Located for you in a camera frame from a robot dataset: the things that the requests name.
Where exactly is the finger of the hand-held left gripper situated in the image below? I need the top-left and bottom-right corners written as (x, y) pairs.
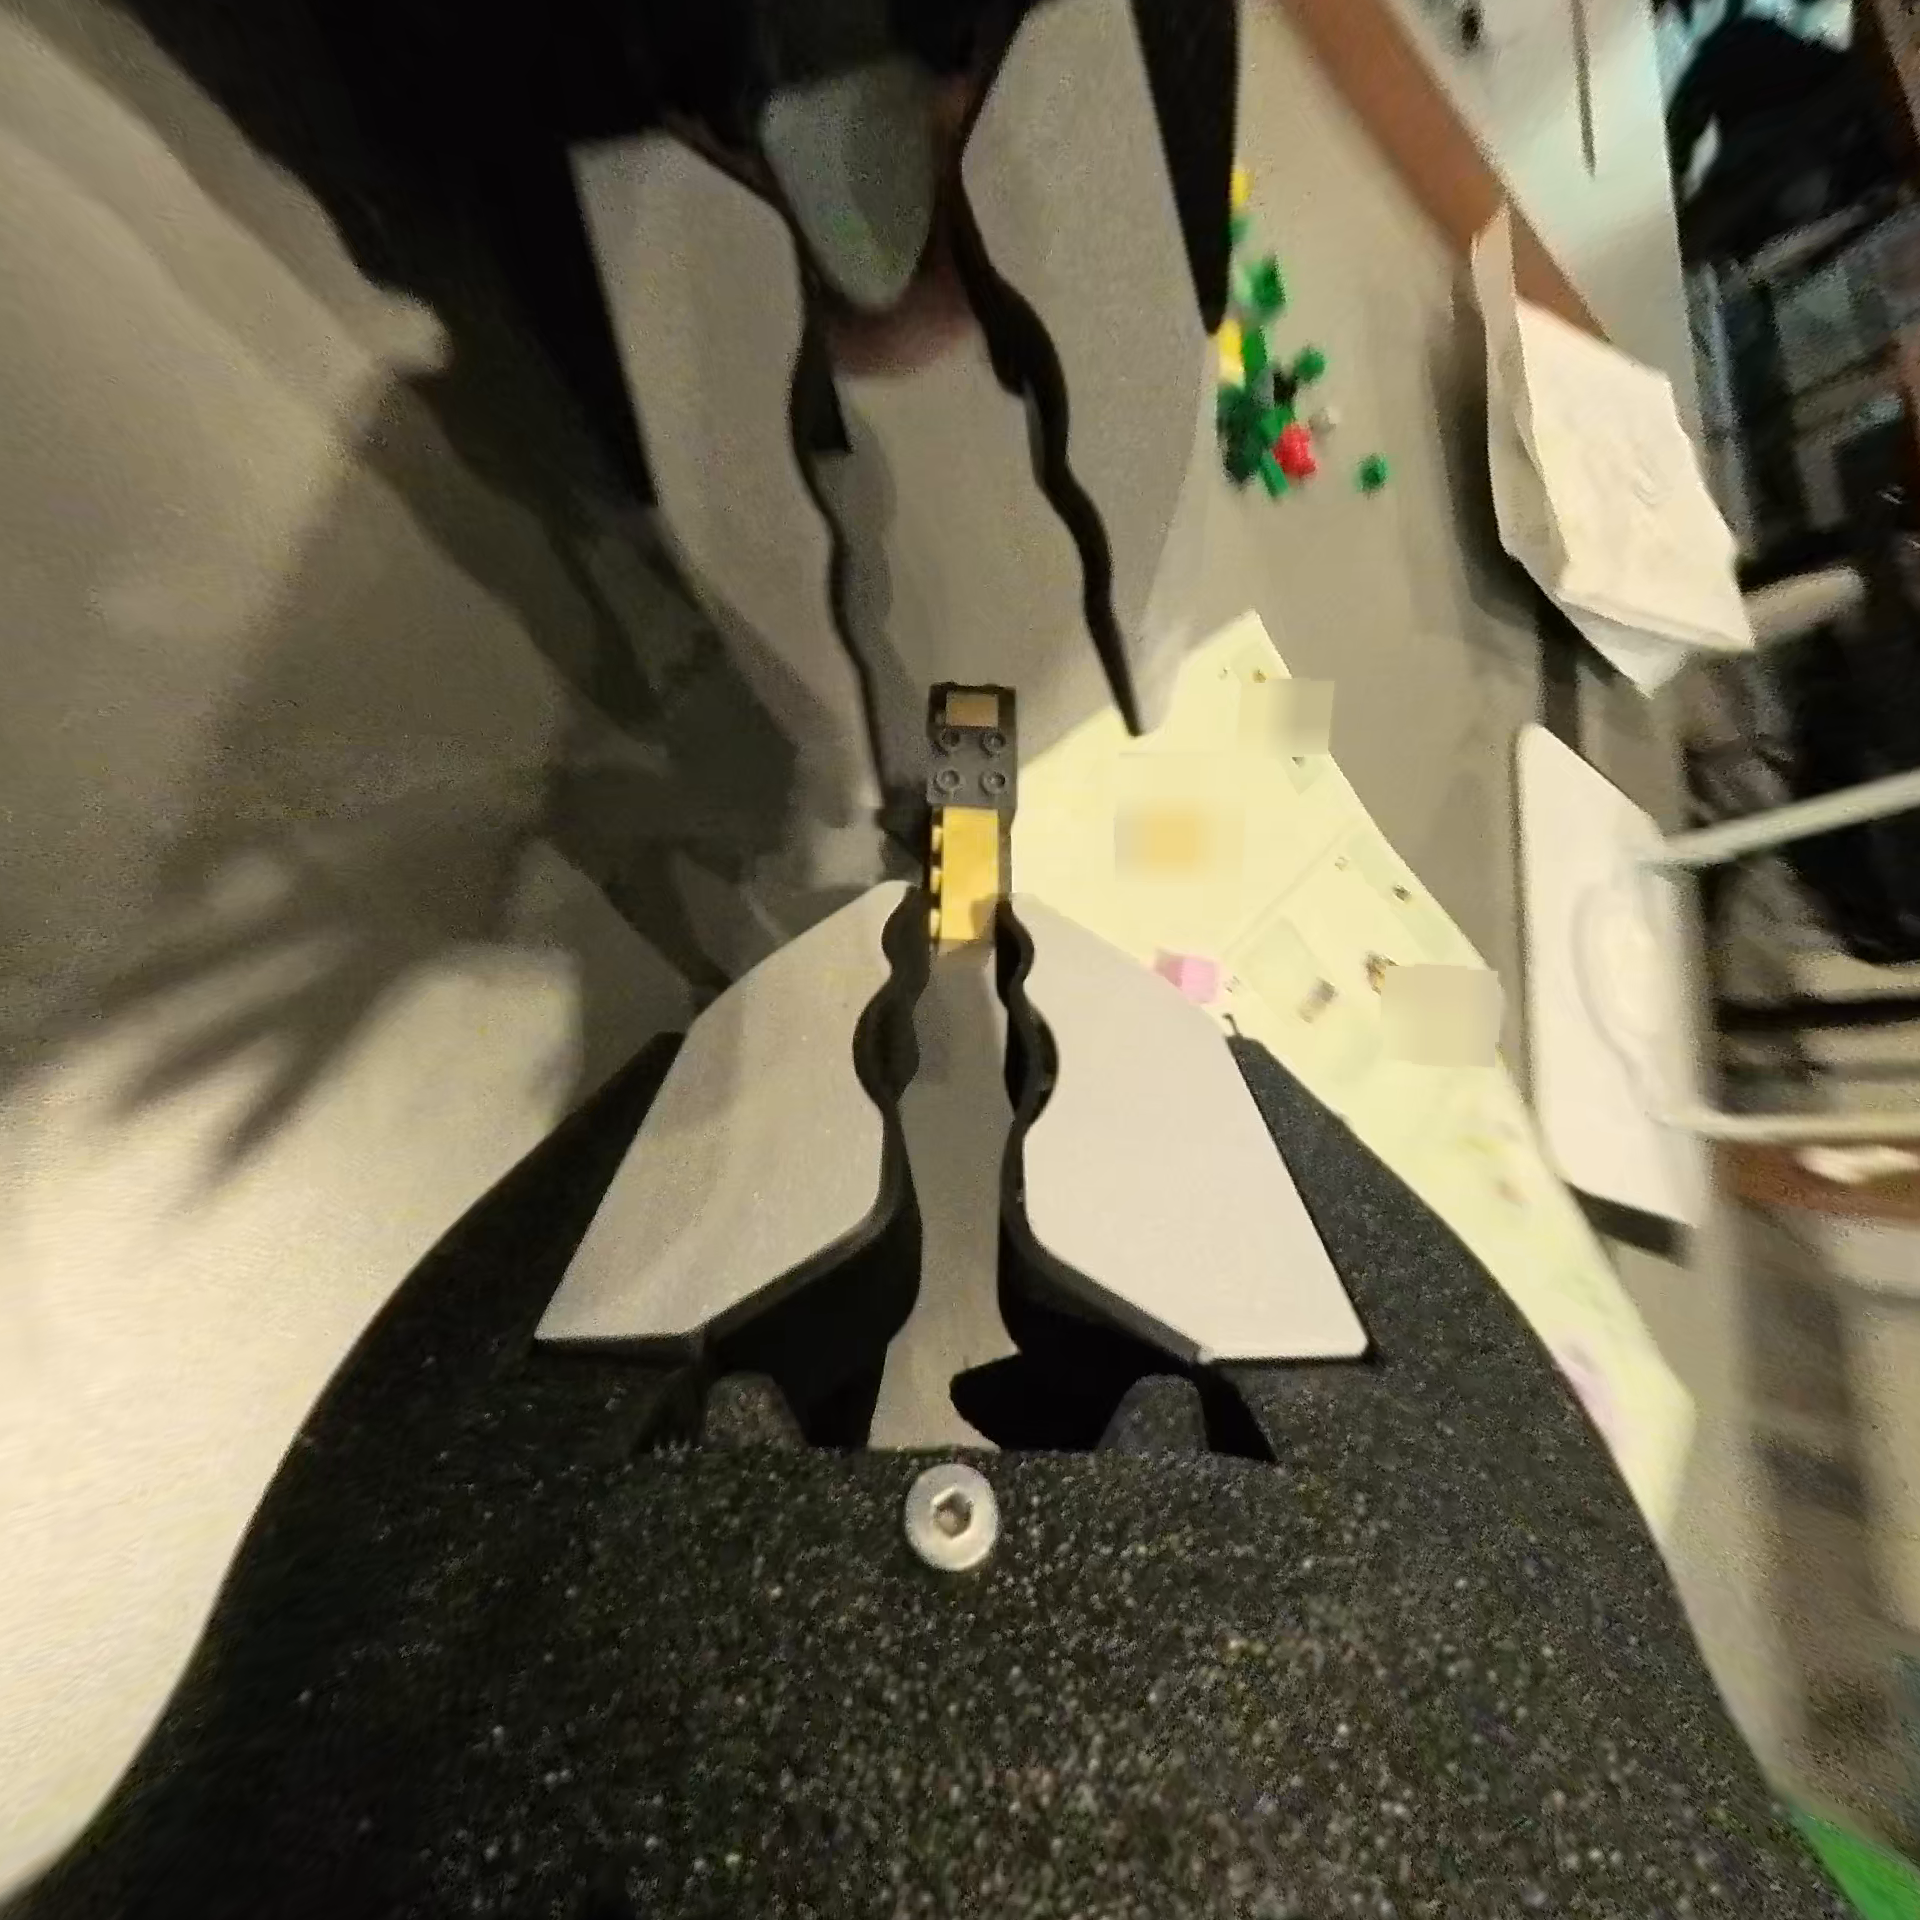
top-left (958, 0), bottom-right (1213, 742)
top-left (574, 134), bottom-right (889, 825)

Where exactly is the metal rod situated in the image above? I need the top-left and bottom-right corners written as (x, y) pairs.
top-left (1649, 778), bottom-right (1920, 876)

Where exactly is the white tray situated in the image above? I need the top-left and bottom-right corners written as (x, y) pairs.
top-left (1512, 721), bottom-right (1714, 1260)

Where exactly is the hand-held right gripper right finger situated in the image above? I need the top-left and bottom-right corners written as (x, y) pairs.
top-left (992, 896), bottom-right (1369, 1368)

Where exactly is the pale yellow instruction sheet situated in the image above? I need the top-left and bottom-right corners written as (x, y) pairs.
top-left (1017, 609), bottom-right (1705, 1577)

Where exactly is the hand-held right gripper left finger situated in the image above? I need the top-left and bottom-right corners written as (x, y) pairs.
top-left (534, 882), bottom-right (922, 1360)

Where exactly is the green box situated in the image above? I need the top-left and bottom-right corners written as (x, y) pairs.
top-left (1787, 1804), bottom-right (1920, 1920)

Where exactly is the crumpled white paper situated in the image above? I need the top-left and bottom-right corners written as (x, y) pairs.
top-left (1467, 202), bottom-right (1760, 695)

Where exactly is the dark grey and yellow brick assembly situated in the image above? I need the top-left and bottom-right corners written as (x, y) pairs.
top-left (912, 682), bottom-right (1025, 952)

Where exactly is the pile of green bricks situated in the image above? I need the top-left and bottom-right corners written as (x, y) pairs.
top-left (1204, 163), bottom-right (1392, 505)

